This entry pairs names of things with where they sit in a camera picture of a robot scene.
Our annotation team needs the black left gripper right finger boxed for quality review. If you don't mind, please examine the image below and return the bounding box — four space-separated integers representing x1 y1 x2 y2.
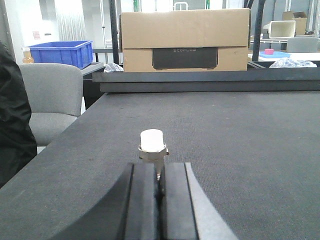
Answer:
160 162 237 240

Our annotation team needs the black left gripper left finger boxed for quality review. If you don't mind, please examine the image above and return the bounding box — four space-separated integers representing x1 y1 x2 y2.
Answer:
53 163 158 240

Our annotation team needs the white capped metal valve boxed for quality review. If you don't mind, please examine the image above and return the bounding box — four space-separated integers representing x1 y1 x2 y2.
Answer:
138 128 169 180

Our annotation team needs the large Ecoflow cardboard box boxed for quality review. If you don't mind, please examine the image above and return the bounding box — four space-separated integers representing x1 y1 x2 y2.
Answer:
120 8 251 73

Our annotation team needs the white open box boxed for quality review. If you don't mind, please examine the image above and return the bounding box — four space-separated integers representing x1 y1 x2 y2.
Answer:
262 20 296 39

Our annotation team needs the small open cardboard box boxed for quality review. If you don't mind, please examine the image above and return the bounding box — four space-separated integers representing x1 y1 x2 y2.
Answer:
282 11 308 35

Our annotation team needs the black jacket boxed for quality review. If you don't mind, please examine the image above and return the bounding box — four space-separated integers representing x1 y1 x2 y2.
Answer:
0 43 37 187

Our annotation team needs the grey fabric chair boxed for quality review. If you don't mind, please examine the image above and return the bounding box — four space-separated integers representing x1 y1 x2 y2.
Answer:
19 63 83 147

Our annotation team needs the crumpled plastic bag left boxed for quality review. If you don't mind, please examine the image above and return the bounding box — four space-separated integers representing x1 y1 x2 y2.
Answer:
103 62 124 73

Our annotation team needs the crumpled plastic bag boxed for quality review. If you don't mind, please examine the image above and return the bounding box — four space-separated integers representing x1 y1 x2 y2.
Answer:
103 62 124 73
269 57 317 69

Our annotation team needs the blue plastic crate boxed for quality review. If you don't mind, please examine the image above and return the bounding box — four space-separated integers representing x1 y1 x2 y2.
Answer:
27 40 93 70

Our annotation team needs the crumpled plastic bag right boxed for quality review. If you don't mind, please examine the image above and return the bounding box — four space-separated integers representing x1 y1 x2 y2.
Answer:
269 57 317 69

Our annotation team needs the pink tape roll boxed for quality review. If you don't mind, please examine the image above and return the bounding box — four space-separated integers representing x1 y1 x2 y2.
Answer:
264 48 274 55

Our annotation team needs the light blue tray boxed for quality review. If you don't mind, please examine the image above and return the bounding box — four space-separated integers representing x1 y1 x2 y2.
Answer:
259 51 291 59

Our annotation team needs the amber jar with lid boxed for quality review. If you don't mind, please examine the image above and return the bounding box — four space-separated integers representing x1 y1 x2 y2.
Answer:
22 47 34 64

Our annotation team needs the distant grey chair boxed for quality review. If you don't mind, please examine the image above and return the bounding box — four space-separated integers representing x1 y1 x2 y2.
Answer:
287 36 318 53

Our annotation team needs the black conveyor end rail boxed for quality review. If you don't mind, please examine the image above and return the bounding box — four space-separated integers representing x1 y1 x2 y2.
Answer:
92 67 320 93

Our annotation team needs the black vertical post left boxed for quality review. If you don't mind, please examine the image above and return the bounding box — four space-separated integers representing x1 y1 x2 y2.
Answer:
109 0 120 65

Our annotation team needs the black vertical post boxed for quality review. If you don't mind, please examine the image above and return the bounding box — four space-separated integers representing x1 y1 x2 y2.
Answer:
109 0 120 65
252 0 266 62

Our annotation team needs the black vertical post right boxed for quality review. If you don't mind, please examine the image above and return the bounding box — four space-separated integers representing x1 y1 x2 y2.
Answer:
252 0 266 62

